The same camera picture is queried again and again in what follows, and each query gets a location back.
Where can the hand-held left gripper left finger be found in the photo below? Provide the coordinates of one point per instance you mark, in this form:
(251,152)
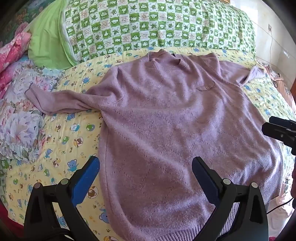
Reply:
(85,179)

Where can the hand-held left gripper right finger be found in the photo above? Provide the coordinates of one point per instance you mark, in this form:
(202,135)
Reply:
(206,177)

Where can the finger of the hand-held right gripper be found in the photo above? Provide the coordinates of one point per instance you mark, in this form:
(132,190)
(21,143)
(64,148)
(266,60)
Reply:
(281,120)
(277,133)

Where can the purple knit sweater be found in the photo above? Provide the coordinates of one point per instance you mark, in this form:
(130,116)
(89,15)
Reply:
(161,120)

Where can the peach pink cloth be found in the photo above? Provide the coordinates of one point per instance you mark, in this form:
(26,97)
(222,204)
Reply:
(281,83)

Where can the yellow cartoon printed bed sheet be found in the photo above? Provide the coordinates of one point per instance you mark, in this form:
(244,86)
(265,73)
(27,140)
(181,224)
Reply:
(69,143)

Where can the pale purple floral quilt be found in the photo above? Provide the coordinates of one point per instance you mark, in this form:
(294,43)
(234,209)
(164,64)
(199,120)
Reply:
(20,111)

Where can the pink floral quilt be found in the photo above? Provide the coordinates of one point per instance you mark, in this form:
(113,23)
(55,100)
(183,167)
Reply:
(11,53)

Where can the green checked quilt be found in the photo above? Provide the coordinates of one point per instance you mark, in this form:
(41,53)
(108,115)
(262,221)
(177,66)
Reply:
(148,25)

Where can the white wall socket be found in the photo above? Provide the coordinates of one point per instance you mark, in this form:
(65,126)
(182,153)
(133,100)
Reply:
(269,27)

